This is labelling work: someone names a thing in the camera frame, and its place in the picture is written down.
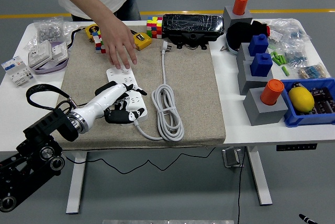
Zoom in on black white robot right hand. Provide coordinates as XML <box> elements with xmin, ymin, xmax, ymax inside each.
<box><xmin>298</xmin><ymin>212</ymin><xmax>321</xmax><ymax>224</ymax></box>

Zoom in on person's right hand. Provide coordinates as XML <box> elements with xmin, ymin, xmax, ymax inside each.
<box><xmin>100</xmin><ymin>22</ymin><xmax>139</xmax><ymax>70</ymax></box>

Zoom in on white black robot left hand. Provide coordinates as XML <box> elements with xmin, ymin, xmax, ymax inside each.
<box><xmin>74</xmin><ymin>81</ymin><xmax>148</xmax><ymax>130</ymax></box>

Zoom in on white power strip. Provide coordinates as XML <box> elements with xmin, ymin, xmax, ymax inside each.
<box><xmin>106</xmin><ymin>66</ymin><xmax>148</xmax><ymax>125</ymax></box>

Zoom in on colourful puzzle cube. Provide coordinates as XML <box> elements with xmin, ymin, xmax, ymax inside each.
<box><xmin>91</xmin><ymin>30</ymin><xmax>107</xmax><ymax>54</ymax></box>
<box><xmin>146</xmin><ymin>16</ymin><xmax>163</xmax><ymax>39</ymax></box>

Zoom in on square yellow tape measure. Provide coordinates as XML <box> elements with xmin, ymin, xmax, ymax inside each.
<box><xmin>130</xmin><ymin>29</ymin><xmax>153</xmax><ymax>51</ymax></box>

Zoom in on round yellow tape measure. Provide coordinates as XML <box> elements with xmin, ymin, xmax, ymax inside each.
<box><xmin>67</xmin><ymin>24</ymin><xmax>102</xmax><ymax>50</ymax></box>

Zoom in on empty clear plastic bag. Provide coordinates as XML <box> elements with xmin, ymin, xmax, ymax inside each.
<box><xmin>62</xmin><ymin>21</ymin><xmax>79</xmax><ymax>36</ymax></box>

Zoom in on purple tape roll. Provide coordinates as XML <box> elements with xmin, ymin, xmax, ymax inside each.
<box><xmin>33</xmin><ymin>41</ymin><xmax>70</xmax><ymax>75</ymax></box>

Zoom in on white table leg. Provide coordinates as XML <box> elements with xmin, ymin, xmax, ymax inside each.
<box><xmin>65</xmin><ymin>151</ymin><xmax>88</xmax><ymax>215</ymax></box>
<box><xmin>245</xmin><ymin>145</ymin><xmax>273</xmax><ymax>206</ymax></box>

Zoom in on clear bag metal nuts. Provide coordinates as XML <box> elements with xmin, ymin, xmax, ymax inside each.
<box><xmin>33</xmin><ymin>16</ymin><xmax>65</xmax><ymax>44</ymax></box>

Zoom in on black table control panel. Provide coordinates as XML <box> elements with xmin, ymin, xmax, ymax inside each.
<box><xmin>276</xmin><ymin>143</ymin><xmax>318</xmax><ymax>152</ymax></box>

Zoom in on black cracked display unit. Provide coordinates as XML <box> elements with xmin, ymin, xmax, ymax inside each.
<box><xmin>161</xmin><ymin>13</ymin><xmax>225</xmax><ymax>51</ymax></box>

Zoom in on grey-brown fabric mat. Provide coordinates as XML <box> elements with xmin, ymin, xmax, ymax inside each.
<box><xmin>53</xmin><ymin>25</ymin><xmax>227</xmax><ymax>148</ymax></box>

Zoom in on white circuit breaker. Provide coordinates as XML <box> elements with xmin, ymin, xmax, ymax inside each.
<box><xmin>1</xmin><ymin>55</ymin><xmax>36</xmax><ymax>87</ymax></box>

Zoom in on blue plastic bin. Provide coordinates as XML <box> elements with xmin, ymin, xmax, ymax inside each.
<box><xmin>280</xmin><ymin>77</ymin><xmax>335</xmax><ymax>128</ymax></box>

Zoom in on white round dish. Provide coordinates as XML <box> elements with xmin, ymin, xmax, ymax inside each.
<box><xmin>225</xmin><ymin>37</ymin><xmax>240</xmax><ymax>57</ymax></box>

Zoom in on grey square holder block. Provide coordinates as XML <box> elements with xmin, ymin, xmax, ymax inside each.
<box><xmin>242</xmin><ymin>87</ymin><xmax>289</xmax><ymax>127</ymax></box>
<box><xmin>236</xmin><ymin>42</ymin><xmax>256</xmax><ymax>64</ymax></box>
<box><xmin>237</xmin><ymin>60</ymin><xmax>274</xmax><ymax>96</ymax></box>
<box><xmin>222</xmin><ymin>6</ymin><xmax>253</xmax><ymax>27</ymax></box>

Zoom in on dark circuit boards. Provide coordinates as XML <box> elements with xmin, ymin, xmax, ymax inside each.
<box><xmin>310</xmin><ymin>86</ymin><xmax>335</xmax><ymax>115</ymax></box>

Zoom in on yellow lemon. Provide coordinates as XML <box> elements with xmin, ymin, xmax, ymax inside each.
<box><xmin>287</xmin><ymin>87</ymin><xmax>315</xmax><ymax>113</ymax></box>

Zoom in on black fabric bundle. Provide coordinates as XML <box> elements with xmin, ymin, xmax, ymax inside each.
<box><xmin>226</xmin><ymin>20</ymin><xmax>270</xmax><ymax>51</ymax></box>

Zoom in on orange cylinder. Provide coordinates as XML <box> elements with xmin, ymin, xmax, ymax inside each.
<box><xmin>232</xmin><ymin>0</ymin><xmax>249</xmax><ymax>16</ymax></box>
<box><xmin>260</xmin><ymin>79</ymin><xmax>285</xmax><ymax>106</ymax></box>

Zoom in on blue stepped block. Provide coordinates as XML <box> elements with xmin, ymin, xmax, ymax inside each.
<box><xmin>248</xmin><ymin>34</ymin><xmax>270</xmax><ymax>57</ymax></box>
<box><xmin>250</xmin><ymin>53</ymin><xmax>274</xmax><ymax>78</ymax></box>

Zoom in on clear bag tan resistors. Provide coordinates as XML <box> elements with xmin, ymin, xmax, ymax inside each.
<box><xmin>297</xmin><ymin>63</ymin><xmax>331</xmax><ymax>80</ymax></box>

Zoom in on clear bag blue resistors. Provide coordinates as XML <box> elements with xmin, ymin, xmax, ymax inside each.
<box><xmin>284</xmin><ymin>46</ymin><xmax>308</xmax><ymax>68</ymax></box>
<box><xmin>266</xmin><ymin>18</ymin><xmax>312</xmax><ymax>43</ymax></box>

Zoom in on white power strip cord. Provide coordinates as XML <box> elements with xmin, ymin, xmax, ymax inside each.
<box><xmin>133</xmin><ymin>40</ymin><xmax>185</xmax><ymax>142</ymax></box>

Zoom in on white wall socket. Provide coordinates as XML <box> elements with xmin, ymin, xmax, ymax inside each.
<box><xmin>49</xmin><ymin>42</ymin><xmax>69</xmax><ymax>61</ymax></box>
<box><xmin>28</xmin><ymin>40</ymin><xmax>53</xmax><ymax>68</ymax></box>

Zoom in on black hanging cable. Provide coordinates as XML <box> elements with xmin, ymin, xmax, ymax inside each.
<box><xmin>237</xmin><ymin>148</ymin><xmax>247</xmax><ymax>224</ymax></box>

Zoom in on thin black adapter cord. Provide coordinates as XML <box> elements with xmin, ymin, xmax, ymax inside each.
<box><xmin>64</xmin><ymin>147</ymin><xmax>217</xmax><ymax>175</ymax></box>

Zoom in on silver metal bracket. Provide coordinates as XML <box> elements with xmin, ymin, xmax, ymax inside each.
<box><xmin>221</xmin><ymin>147</ymin><xmax>243</xmax><ymax>169</ymax></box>

